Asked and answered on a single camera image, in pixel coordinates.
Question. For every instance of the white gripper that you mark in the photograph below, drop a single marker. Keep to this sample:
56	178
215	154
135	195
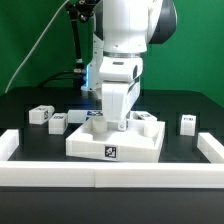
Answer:
120	87

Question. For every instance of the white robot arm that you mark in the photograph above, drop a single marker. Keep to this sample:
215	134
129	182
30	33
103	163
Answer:
122	31

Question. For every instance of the white U-shaped fence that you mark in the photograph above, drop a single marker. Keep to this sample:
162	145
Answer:
103	175

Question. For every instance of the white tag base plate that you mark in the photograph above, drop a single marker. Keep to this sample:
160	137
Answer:
81	116

